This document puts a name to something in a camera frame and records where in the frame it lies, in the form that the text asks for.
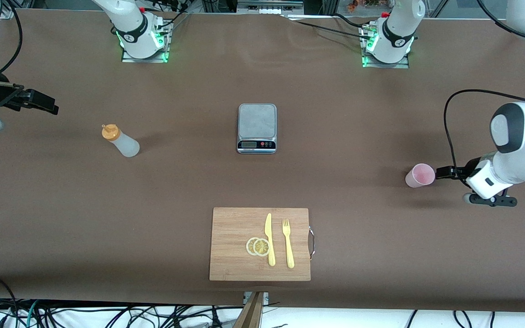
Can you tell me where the small metal bracket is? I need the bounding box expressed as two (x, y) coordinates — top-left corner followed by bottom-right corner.
(243, 291), (270, 305)

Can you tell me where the yellow plastic fork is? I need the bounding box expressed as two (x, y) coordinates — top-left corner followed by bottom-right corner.
(282, 219), (295, 269)

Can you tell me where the pink plastic cup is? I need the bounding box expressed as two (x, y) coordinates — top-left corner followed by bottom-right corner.
(405, 163), (436, 189)

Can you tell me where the wooden cutting board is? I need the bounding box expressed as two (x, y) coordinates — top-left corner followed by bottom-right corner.
(209, 207), (316, 282)

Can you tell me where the silver digital kitchen scale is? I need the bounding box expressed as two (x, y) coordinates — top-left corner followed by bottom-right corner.
(237, 103), (278, 155)

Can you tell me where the brown table cover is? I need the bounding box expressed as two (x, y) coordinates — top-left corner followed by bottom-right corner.
(0, 8), (525, 314)

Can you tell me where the yellow plastic knife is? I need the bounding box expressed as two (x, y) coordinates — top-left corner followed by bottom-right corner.
(264, 213), (277, 267)

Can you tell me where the grey power strip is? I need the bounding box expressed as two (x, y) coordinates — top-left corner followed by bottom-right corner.
(237, 0), (305, 15)

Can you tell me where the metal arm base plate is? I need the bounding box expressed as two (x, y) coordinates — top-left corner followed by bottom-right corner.
(360, 20), (410, 69)
(121, 17), (170, 64)

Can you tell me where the black base cable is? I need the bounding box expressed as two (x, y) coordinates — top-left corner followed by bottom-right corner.
(154, 8), (190, 35)
(284, 13), (377, 41)

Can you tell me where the translucent orange-capped sauce bottle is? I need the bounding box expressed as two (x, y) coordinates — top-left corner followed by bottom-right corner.
(101, 123), (141, 159)

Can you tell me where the wooden post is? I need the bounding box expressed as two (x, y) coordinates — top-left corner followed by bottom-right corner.
(232, 292), (266, 328)

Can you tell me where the teal floor cable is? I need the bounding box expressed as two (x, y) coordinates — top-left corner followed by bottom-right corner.
(25, 299), (41, 328)

